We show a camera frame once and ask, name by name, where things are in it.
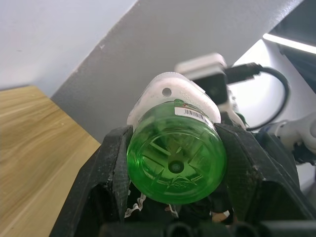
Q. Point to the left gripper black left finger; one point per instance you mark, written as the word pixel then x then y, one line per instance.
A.
pixel 98 172

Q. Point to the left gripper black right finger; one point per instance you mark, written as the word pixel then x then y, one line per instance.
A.
pixel 249 172

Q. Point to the green transparent liquid bottle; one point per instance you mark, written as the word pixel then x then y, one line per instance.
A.
pixel 176 155

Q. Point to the white ceiling light strip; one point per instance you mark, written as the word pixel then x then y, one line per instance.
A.
pixel 288 42

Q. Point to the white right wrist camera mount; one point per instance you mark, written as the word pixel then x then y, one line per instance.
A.
pixel 205 71

